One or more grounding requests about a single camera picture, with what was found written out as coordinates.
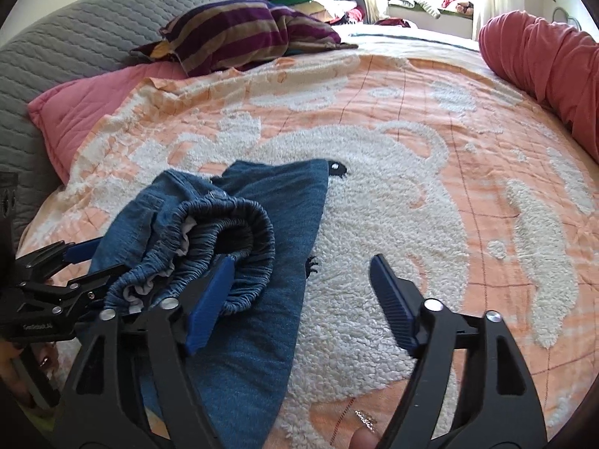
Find heap of light clothes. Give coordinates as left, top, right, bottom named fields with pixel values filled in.
left=388, top=0, right=475, bottom=20

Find orange and white blanket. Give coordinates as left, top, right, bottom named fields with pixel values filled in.
left=18, top=40, right=599, bottom=449

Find person's right hand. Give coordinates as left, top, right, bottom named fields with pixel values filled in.
left=350, top=409, right=381, bottom=449

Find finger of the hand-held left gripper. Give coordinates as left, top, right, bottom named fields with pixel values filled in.
left=47, top=264, right=128, bottom=313
left=16, top=238, right=103, bottom=286

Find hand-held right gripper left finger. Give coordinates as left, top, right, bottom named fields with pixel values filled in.
left=54, top=256, right=236, bottom=449

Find red bolster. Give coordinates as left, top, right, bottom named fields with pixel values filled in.
left=478, top=9, right=599, bottom=161

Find blue pants with lace trim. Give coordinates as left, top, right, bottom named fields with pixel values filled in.
left=88, top=159, right=331, bottom=433

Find dark yellow cloth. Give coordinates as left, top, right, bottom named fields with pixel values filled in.
left=130, top=39, right=182, bottom=64

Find purple striped pillow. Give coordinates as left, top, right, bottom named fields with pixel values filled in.
left=270, top=6, right=359, bottom=58
left=160, top=0, right=287, bottom=78

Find pile of clothes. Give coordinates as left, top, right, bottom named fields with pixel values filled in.
left=266, top=0, right=371, bottom=27

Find person's left forearm green sleeve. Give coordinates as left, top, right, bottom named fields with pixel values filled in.
left=19, top=404, right=64, bottom=443

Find pink pillow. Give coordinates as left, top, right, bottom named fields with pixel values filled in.
left=27, top=63, right=189, bottom=184

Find grey quilted headboard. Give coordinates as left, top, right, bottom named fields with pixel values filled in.
left=0, top=0, right=268, bottom=246

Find white window bench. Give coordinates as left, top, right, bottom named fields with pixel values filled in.
left=387, top=4, right=474, bottom=39

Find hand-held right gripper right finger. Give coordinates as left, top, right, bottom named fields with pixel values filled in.
left=369, top=253, right=548, bottom=449

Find person's left hand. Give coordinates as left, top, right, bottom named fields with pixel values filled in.
left=0, top=339, right=61, bottom=413

